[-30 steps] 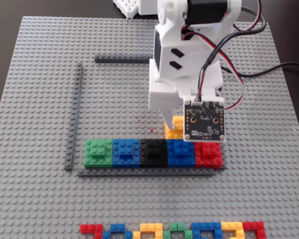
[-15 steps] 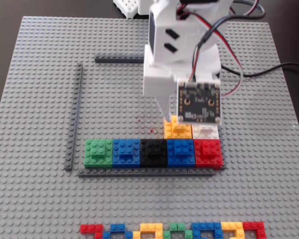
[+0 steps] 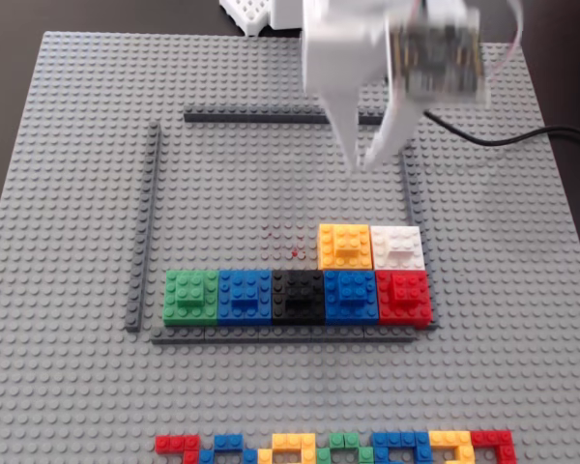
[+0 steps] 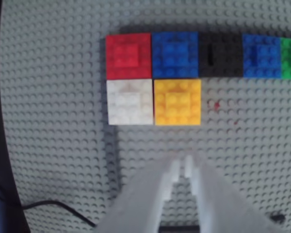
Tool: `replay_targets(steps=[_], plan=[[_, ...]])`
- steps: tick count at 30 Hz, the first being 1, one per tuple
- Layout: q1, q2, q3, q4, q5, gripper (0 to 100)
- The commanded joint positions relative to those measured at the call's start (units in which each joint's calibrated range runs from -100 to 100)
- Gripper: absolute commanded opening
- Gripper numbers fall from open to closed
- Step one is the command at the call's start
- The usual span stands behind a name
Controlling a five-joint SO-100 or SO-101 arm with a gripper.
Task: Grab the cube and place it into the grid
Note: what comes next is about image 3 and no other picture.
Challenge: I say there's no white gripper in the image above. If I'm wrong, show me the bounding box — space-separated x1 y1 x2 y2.
302 0 427 171

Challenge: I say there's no yellow lego cube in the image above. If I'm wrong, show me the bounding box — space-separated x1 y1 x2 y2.
317 223 373 271

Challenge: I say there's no white lego cube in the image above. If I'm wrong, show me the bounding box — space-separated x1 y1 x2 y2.
369 225 426 272

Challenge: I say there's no blue lego cube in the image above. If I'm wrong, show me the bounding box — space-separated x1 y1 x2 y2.
217 269 276 327
322 269 381 326

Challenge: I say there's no red lego cube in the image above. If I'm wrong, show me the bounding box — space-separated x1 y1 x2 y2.
375 269 434 326

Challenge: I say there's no black lego cube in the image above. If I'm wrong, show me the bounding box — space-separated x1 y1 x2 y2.
271 269 326 326

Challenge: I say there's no green lego cube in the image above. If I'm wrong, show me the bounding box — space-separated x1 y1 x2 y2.
162 269 221 326

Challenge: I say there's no white perforated plastic rack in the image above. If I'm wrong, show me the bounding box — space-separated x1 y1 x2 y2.
219 0 275 38

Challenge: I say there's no grey lego baseplate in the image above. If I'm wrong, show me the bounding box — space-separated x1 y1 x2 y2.
0 31 580 464

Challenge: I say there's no green lego brick letter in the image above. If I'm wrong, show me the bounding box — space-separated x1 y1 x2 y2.
315 433 376 464

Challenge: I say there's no blue lego brick letter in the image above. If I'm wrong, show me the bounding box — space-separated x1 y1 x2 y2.
370 431 431 464
198 433 260 464

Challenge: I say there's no yellow lego brick letter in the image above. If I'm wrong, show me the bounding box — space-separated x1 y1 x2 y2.
428 430 473 464
255 433 316 464

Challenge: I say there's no red lego brick letter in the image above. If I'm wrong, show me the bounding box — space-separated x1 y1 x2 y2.
154 434 202 464
470 429 516 464

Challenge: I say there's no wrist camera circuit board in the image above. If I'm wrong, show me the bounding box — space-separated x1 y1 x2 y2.
389 9 492 105

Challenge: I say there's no pink white wire bundle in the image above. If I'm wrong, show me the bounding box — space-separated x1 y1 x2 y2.
482 0 526 83

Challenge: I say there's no black cable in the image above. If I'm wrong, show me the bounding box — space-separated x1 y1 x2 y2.
422 109 580 146

